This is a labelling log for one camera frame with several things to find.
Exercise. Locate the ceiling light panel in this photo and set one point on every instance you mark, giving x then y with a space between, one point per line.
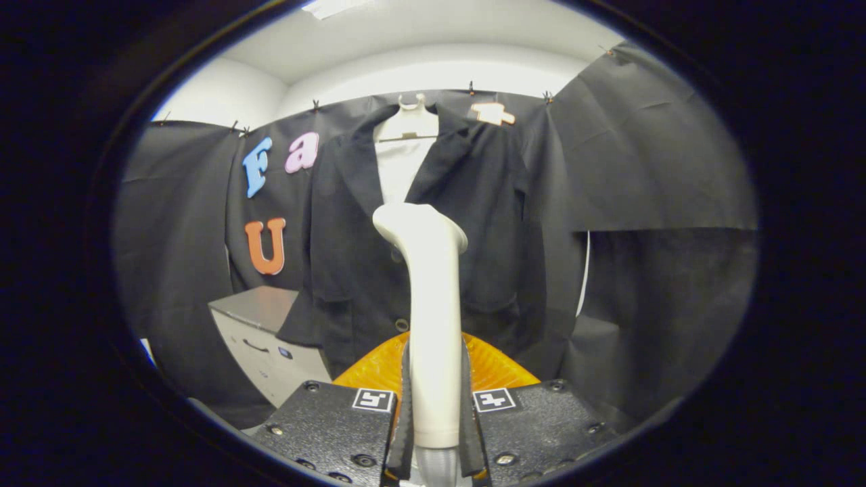
331 7

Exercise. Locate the black backdrop cloth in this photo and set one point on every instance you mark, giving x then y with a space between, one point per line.
643 169

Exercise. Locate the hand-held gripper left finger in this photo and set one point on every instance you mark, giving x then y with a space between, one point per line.
331 433

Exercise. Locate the grey cabinet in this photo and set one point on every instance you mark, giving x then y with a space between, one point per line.
270 358

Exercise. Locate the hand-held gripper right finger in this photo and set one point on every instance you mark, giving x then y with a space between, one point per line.
534 426

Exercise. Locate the black blazer jacket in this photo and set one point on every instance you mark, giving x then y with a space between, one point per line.
352 270

